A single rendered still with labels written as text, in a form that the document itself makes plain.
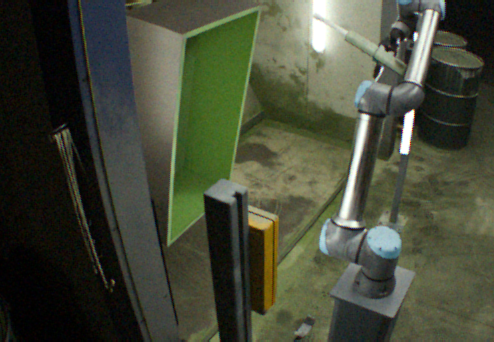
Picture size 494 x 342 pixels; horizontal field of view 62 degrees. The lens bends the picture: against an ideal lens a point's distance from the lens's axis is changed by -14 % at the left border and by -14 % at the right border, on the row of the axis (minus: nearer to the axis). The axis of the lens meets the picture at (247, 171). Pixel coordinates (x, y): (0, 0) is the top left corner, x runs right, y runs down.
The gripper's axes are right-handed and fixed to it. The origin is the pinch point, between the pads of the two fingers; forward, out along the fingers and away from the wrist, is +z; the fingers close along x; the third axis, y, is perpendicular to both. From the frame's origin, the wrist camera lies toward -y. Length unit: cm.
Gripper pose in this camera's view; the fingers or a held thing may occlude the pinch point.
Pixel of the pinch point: (380, 60)
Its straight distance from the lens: 209.2
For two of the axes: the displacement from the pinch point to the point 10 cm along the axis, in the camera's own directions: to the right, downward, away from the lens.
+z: -5.8, 7.9, -1.9
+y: 0.7, 2.8, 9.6
